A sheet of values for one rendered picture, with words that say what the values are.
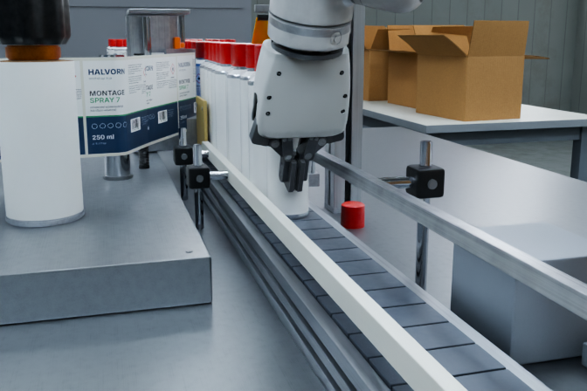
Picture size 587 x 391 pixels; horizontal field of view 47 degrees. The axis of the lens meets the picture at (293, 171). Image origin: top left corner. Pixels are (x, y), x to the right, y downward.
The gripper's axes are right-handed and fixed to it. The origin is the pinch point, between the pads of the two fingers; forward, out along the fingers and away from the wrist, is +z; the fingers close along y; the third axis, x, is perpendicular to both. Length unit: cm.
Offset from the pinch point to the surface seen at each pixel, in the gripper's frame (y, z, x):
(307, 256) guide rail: 4.3, -3.5, 19.7
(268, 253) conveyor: 5.2, 3.1, 10.6
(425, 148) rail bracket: -9.3, -9.1, 11.9
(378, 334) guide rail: 4.3, -8.5, 34.4
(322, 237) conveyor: -1.6, 4.0, 7.7
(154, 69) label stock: 12.1, 5.2, -43.1
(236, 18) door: -100, 157, -525
